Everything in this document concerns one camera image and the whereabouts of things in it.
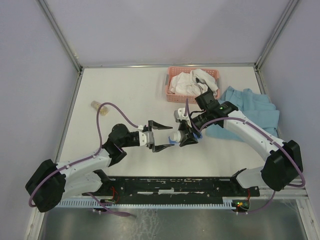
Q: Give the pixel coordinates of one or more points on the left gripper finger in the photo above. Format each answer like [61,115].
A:
[158,148]
[152,125]

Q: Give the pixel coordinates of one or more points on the light blue cloth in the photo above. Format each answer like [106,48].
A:
[256,107]

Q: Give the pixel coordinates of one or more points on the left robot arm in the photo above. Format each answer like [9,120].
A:
[52,182]

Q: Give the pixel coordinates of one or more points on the clear pill bottle yellow pills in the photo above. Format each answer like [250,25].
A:
[102,110]

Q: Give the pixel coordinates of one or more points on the blue weekly pill organizer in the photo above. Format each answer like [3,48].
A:
[172,141]

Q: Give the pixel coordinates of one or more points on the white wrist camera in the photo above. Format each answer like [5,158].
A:
[181,114]
[143,128]

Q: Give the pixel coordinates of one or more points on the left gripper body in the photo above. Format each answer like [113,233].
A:
[153,139]

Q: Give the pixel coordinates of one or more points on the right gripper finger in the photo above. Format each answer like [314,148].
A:
[188,139]
[184,126]

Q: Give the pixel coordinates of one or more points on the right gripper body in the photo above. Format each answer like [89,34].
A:
[197,122]

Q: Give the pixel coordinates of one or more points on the white cloth in basket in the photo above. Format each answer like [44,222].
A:
[193,83]

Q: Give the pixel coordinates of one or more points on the aluminium frame post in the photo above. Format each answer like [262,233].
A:
[59,34]
[277,32]

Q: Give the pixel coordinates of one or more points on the right aluminium frame post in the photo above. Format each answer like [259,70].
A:
[277,32]

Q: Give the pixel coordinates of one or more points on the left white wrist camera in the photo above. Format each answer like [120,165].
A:
[143,128]

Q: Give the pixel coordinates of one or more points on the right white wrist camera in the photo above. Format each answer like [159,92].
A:
[181,114]

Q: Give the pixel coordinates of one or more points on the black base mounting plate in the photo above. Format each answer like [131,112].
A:
[173,190]

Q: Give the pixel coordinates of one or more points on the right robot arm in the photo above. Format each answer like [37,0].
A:
[283,165]

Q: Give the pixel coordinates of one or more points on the pink plastic basket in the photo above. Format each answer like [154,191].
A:
[175,70]

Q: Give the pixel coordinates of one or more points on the left aluminium frame post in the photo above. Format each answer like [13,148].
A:
[59,34]

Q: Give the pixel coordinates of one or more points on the white capped pill bottle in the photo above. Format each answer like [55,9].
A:
[178,136]

